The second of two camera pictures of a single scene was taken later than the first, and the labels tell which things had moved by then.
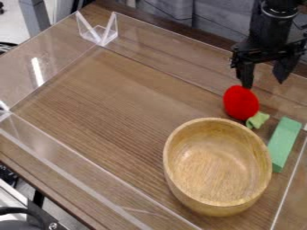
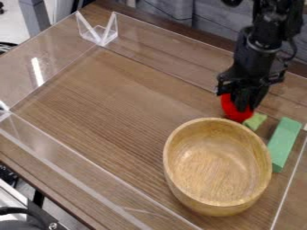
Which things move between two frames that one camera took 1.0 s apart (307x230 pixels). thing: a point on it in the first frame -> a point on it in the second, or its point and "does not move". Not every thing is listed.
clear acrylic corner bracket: (97, 34) does not move
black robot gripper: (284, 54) -> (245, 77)
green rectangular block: (281, 142) does not move
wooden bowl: (217, 165) does not move
